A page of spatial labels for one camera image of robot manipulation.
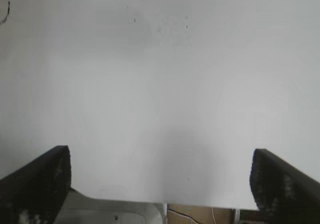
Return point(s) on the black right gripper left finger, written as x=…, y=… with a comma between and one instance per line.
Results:
x=32, y=191

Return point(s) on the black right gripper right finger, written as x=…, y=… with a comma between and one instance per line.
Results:
x=285, y=191

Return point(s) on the silver metal table leg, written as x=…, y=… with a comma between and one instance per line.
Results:
x=164, y=212

